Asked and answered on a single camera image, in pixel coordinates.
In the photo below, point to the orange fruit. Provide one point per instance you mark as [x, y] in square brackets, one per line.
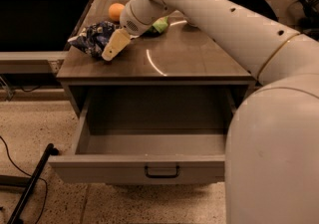
[115, 11]

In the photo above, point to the black drawer handle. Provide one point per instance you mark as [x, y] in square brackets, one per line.
[162, 172]

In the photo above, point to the grey cabinet with wooden top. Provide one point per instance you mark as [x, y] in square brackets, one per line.
[182, 54]

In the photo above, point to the black floor stand bar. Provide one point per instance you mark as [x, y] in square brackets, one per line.
[31, 183]

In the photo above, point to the blue chip bag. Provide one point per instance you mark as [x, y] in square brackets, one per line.
[93, 39]

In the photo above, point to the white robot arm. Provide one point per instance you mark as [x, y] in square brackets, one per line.
[272, 145]

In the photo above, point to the green chip bag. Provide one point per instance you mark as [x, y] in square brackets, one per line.
[158, 26]

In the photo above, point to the open grey top drawer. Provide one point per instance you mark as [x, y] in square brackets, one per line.
[119, 134]

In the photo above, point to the black headphones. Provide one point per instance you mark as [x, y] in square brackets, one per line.
[311, 12]

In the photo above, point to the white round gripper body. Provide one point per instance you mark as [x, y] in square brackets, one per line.
[129, 22]

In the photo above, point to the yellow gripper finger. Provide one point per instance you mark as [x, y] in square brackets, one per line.
[118, 41]

